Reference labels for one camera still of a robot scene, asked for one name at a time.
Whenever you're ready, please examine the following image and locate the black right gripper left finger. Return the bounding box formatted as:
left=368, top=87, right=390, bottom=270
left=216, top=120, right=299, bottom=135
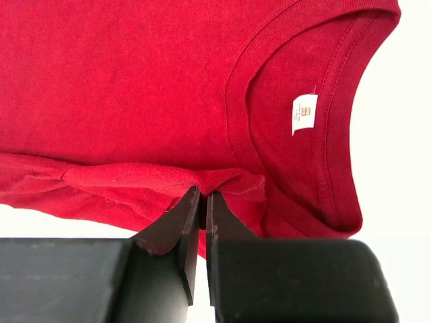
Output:
left=1, top=187, right=199, bottom=322

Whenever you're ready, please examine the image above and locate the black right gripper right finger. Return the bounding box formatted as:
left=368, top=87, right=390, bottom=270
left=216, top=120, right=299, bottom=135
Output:
left=206, top=193, right=399, bottom=323

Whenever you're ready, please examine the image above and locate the red t-shirt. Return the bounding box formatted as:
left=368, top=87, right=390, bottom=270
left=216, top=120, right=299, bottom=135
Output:
left=1, top=1, right=401, bottom=238

